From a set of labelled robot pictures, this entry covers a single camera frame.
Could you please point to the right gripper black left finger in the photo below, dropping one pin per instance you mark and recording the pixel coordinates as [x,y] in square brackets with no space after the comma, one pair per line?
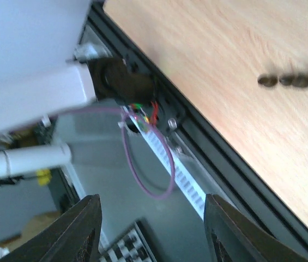
[74,236]

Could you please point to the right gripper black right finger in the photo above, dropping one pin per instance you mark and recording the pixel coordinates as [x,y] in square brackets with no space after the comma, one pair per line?
[235,235]

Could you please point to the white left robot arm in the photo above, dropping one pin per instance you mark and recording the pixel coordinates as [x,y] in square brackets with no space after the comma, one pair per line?
[28,100]

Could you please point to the checkered calibration board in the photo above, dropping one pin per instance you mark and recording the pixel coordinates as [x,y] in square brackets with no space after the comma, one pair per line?
[131,245]

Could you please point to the dark chess pieces left cluster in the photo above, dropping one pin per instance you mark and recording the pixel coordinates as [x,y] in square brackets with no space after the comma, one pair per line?
[287,80]

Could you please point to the black enclosure frame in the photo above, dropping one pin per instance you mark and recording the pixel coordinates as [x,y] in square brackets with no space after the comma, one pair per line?
[209,54]

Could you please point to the white cylinder outside enclosure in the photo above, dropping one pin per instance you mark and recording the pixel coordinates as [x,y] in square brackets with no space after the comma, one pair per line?
[28,159]

